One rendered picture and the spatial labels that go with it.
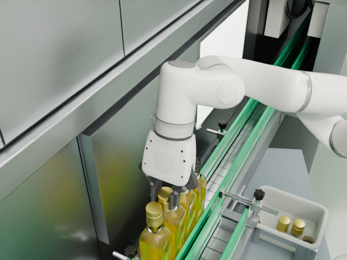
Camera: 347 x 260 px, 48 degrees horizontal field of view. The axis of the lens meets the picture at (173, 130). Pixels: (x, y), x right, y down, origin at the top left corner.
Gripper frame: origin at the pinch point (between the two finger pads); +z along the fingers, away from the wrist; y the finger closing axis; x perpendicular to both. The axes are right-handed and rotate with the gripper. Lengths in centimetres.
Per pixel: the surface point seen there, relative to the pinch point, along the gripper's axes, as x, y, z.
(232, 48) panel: 69, -11, -18
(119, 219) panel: 3.0, -12.6, 13.9
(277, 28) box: 120, -8, -20
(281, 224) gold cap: 42, 22, 26
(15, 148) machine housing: -25.3, -14.5, -17.1
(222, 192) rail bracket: 28.3, 4.9, 13.0
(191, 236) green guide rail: 11.7, 3.5, 17.6
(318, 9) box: 115, 8, -31
